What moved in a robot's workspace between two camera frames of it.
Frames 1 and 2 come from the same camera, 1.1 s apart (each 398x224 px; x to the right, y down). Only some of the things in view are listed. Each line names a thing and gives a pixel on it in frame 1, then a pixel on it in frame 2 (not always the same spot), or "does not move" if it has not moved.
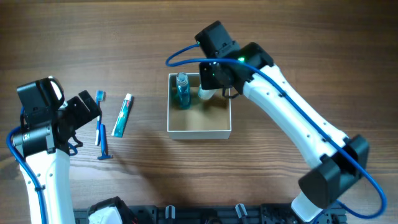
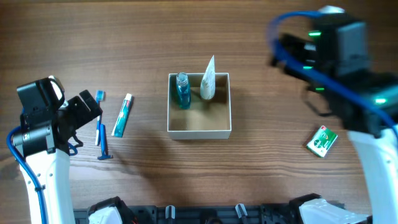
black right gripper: [211, 79] → [291, 66]
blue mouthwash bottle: [183, 89] does not move
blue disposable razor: [103, 156] does not move
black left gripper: [85, 114] does not move
